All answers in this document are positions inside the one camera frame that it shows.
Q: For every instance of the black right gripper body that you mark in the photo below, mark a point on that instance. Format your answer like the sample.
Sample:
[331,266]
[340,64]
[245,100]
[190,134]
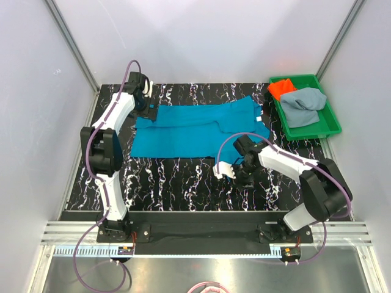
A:
[244,173]

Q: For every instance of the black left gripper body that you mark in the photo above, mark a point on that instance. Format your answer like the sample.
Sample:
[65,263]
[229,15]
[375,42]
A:
[143,110]

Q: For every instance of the blue t shirt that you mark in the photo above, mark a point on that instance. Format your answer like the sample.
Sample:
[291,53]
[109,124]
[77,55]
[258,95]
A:
[198,131]

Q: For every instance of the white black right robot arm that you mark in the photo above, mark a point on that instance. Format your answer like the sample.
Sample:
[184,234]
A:
[325,193]

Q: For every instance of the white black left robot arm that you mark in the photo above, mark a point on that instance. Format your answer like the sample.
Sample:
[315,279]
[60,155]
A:
[103,156]

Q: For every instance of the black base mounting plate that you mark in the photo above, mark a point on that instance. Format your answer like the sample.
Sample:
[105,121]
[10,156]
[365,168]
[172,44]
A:
[265,233]

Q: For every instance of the grey t shirt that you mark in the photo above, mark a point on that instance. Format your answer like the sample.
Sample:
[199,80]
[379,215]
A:
[301,107]

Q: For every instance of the orange t shirt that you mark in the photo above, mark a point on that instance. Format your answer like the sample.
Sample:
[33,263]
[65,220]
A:
[281,87]

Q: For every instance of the green plastic tray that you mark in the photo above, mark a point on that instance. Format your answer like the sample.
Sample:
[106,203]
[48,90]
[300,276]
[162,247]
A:
[327,125]

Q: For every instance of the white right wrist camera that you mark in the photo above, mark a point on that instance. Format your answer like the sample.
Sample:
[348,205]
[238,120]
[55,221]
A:
[223,169]

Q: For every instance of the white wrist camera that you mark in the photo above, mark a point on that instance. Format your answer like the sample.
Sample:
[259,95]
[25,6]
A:
[148,87]
[223,169]

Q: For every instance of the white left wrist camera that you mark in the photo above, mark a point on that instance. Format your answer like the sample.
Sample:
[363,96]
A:
[148,87]

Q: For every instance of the aluminium frame rail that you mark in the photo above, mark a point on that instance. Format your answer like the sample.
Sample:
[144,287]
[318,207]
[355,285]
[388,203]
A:
[332,233]

